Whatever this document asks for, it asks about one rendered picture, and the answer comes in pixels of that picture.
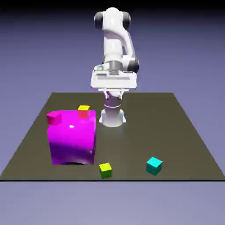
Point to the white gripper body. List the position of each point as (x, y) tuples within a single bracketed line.
[(113, 80)]

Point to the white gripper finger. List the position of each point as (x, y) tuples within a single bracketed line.
[(106, 95), (121, 95)]

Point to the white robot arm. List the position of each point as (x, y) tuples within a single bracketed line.
[(112, 35)]

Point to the small orange cube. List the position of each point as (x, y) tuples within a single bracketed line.
[(83, 111)]

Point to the small pink cube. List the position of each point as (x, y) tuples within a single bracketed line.
[(54, 117)]

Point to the small yellow-green cube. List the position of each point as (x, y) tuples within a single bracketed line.
[(105, 170)]

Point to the small cyan cube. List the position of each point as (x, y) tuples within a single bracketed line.
[(154, 166)]

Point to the large magenta box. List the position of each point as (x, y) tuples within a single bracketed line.
[(72, 137)]

